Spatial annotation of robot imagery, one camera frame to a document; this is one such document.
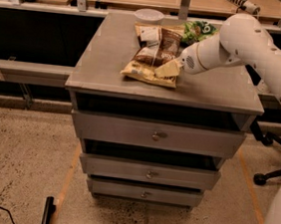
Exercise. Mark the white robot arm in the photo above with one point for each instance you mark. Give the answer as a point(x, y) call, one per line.
point(240, 40)

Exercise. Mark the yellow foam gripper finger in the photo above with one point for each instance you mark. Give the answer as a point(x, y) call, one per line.
point(169, 69)

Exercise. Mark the bottom grey drawer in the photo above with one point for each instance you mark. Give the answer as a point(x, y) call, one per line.
point(143, 192)

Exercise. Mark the grey drawer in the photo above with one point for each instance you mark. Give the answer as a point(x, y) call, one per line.
point(218, 143)
point(143, 171)
point(143, 192)

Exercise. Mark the grey drawer cabinet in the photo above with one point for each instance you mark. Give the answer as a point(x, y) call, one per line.
point(220, 99)

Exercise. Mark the green chip bag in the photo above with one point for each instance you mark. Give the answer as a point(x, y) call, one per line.
point(195, 31)

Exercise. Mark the black bar on floor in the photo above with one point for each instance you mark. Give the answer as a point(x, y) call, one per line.
point(49, 210)

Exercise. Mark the middle grey drawer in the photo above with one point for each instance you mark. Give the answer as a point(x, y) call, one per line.
point(143, 171)

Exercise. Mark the white bowl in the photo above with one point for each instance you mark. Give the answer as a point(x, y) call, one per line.
point(149, 16)

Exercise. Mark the white spring tool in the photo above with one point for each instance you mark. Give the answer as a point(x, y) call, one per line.
point(247, 6)

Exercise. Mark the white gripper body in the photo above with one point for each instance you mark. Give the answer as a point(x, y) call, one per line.
point(189, 61)

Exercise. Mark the brown chip bag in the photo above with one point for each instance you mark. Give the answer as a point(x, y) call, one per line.
point(158, 44)

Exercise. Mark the top grey drawer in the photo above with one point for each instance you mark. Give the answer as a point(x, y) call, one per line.
point(218, 143)

